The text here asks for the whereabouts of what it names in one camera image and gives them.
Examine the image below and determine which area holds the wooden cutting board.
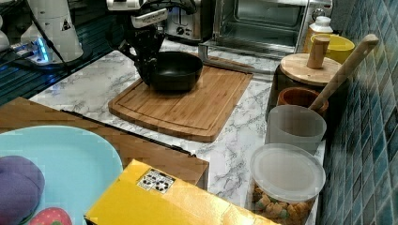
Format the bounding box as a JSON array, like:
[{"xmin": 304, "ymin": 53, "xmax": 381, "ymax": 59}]
[{"xmin": 108, "ymin": 65, "xmax": 253, "ymax": 143}]

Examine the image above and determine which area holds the black cable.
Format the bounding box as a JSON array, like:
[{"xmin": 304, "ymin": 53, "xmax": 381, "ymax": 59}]
[{"xmin": 22, "ymin": 0, "xmax": 73, "ymax": 74}]

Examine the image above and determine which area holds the brown ceramic cup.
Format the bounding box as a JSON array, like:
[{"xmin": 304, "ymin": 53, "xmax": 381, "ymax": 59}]
[{"xmin": 277, "ymin": 87, "xmax": 319, "ymax": 108}]

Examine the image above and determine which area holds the light blue plate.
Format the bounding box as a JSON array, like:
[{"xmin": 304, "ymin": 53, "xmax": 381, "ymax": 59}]
[{"xmin": 0, "ymin": 126, "xmax": 123, "ymax": 225}]

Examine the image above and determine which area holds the purple plush toy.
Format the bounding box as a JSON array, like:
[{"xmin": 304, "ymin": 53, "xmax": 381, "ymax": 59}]
[{"xmin": 0, "ymin": 156, "xmax": 45, "ymax": 225}]

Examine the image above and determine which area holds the stainless toaster oven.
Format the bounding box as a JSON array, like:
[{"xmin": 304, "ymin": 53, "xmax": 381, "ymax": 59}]
[{"xmin": 198, "ymin": 0, "xmax": 333, "ymax": 74}]

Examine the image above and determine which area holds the silver toaster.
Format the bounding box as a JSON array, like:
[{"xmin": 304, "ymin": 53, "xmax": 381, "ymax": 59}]
[{"xmin": 165, "ymin": 0, "xmax": 215, "ymax": 42}]

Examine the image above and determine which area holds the dark jar with wooden lid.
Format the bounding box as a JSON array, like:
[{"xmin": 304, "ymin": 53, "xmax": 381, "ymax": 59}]
[{"xmin": 265, "ymin": 36, "xmax": 343, "ymax": 122}]

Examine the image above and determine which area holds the yellow cup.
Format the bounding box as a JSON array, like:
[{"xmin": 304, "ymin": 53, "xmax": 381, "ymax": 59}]
[{"xmin": 311, "ymin": 34, "xmax": 355, "ymax": 64}]

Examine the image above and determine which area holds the translucent plastic cup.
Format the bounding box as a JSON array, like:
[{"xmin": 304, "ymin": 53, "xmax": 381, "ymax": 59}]
[{"xmin": 265, "ymin": 105, "xmax": 327, "ymax": 155}]

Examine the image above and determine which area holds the clear snack jar with lid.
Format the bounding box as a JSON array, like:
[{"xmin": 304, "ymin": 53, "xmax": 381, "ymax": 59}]
[{"xmin": 245, "ymin": 143, "xmax": 326, "ymax": 225}]

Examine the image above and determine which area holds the white capped bottle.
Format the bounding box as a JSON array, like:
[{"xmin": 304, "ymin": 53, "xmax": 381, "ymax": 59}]
[{"xmin": 303, "ymin": 16, "xmax": 333, "ymax": 53}]

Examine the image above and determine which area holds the wooden pestle stick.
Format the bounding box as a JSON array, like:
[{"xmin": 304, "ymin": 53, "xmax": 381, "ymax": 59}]
[{"xmin": 309, "ymin": 34, "xmax": 379, "ymax": 111}]

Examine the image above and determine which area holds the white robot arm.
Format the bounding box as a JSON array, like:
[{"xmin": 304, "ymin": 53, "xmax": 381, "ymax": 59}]
[{"xmin": 106, "ymin": 0, "xmax": 197, "ymax": 84}]

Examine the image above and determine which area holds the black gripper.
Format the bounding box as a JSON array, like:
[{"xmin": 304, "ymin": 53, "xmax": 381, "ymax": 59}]
[{"xmin": 116, "ymin": 8, "xmax": 168, "ymax": 85}]

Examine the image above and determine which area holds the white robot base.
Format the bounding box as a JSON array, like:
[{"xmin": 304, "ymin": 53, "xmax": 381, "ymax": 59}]
[{"xmin": 13, "ymin": 0, "xmax": 92, "ymax": 70}]

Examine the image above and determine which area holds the black bowl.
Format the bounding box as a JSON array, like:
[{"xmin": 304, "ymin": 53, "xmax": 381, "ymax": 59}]
[{"xmin": 149, "ymin": 52, "xmax": 203, "ymax": 91}]

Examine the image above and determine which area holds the red strawberry toy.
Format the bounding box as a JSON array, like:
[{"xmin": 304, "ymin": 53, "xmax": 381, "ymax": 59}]
[{"xmin": 28, "ymin": 207, "xmax": 72, "ymax": 225}]

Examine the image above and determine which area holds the yellow cardboard box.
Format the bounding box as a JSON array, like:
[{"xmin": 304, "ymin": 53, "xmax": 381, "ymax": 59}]
[{"xmin": 84, "ymin": 160, "xmax": 277, "ymax": 225}]

